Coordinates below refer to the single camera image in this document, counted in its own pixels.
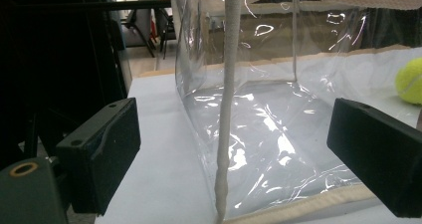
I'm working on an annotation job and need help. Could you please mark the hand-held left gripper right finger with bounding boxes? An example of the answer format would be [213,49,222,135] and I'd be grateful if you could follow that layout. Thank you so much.
[326,98,422,219]

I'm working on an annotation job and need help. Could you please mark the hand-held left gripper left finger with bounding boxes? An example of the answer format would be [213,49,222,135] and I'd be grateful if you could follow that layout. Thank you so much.
[55,97,141,217]

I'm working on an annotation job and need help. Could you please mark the yellow tennis ball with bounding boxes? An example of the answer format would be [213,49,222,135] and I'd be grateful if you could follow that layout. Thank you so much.
[394,57,422,106]

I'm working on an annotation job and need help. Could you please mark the clear plastic bag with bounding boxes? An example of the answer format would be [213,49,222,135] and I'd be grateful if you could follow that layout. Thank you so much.
[171,0,422,224]

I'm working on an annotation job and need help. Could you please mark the black metal stand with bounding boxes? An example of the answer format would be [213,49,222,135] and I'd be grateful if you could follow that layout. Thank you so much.
[0,0,173,172]

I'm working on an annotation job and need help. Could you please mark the black office chair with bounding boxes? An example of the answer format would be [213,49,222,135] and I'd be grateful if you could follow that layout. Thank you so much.
[122,0,176,60]

